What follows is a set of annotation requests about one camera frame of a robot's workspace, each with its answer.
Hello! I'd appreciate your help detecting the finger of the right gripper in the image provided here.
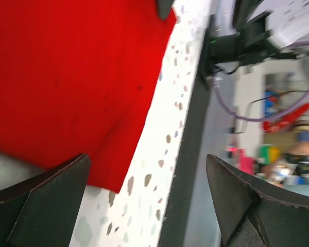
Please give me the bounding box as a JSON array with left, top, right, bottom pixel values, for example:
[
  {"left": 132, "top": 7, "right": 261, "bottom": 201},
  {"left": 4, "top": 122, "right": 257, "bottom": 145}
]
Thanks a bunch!
[{"left": 156, "top": 0, "right": 174, "bottom": 20}]

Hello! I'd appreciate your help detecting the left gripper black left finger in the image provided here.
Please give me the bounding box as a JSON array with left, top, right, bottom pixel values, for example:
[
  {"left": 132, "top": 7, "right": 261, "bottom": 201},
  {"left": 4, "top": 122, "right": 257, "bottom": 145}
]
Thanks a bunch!
[{"left": 0, "top": 154, "right": 90, "bottom": 247}]

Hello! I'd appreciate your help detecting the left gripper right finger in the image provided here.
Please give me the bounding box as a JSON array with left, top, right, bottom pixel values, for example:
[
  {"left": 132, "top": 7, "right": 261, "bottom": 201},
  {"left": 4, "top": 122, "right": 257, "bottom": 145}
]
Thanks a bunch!
[{"left": 206, "top": 154, "right": 309, "bottom": 246}]

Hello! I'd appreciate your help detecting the red t shirt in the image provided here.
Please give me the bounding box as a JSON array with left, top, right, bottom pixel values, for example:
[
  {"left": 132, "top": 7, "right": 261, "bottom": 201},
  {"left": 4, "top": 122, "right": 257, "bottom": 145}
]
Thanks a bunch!
[{"left": 0, "top": 1, "right": 176, "bottom": 192}]

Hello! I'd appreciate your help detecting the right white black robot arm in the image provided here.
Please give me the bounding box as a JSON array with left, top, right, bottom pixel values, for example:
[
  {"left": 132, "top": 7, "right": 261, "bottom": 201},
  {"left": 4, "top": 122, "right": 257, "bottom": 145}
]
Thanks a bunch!
[{"left": 198, "top": 1, "right": 309, "bottom": 78}]

